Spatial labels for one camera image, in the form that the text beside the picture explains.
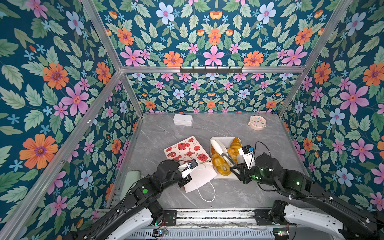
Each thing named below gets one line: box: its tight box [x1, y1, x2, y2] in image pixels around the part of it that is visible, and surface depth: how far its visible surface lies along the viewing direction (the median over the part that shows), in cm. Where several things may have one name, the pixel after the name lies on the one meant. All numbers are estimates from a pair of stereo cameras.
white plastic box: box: [173, 114, 193, 127], surface depth 113 cm
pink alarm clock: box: [248, 115, 267, 131], surface depth 113 cm
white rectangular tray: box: [209, 137, 243, 180], surface depth 87 cm
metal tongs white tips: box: [211, 139, 238, 169], surface depth 70 cm
